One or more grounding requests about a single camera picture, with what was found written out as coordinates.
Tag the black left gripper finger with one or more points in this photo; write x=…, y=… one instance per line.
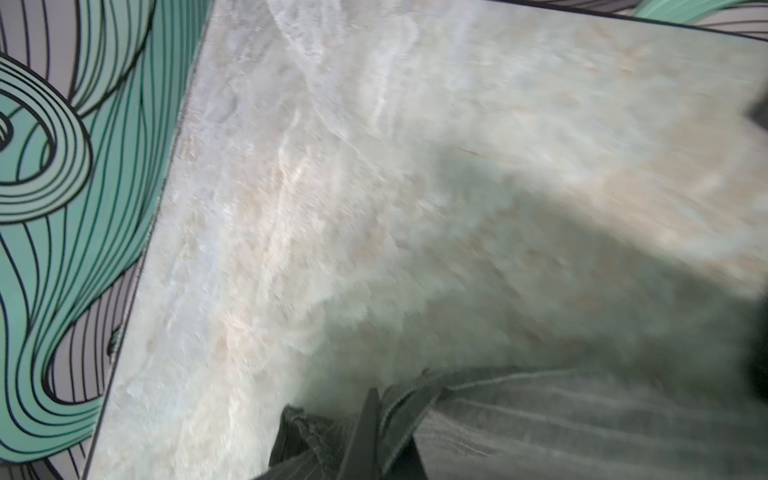
x=360, y=458

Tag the dark grey pinstripe shirt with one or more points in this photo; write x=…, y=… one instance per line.
x=505, y=423

